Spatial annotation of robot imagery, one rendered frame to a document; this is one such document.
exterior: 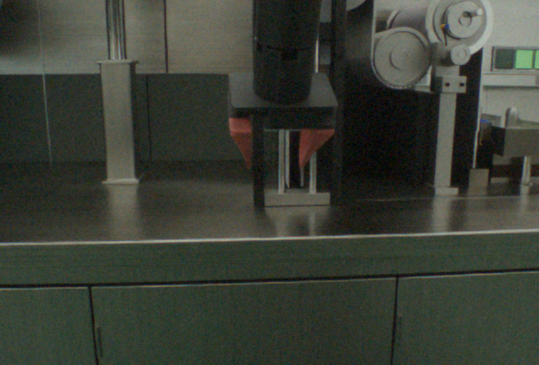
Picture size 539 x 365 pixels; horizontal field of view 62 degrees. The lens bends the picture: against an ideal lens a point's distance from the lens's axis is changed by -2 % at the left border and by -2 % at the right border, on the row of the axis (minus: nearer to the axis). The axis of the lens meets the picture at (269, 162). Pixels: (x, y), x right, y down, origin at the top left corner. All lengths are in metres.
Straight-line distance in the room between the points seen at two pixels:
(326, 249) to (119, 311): 0.34
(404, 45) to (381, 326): 0.55
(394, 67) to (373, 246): 0.42
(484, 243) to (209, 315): 0.45
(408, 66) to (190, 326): 0.66
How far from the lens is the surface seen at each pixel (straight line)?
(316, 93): 0.46
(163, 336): 0.81
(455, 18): 1.03
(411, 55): 1.01
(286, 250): 0.70
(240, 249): 0.70
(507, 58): 1.48
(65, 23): 1.35
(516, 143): 1.09
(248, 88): 0.46
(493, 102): 4.18
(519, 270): 0.90
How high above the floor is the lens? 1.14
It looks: 11 degrees down
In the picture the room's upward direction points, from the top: straight up
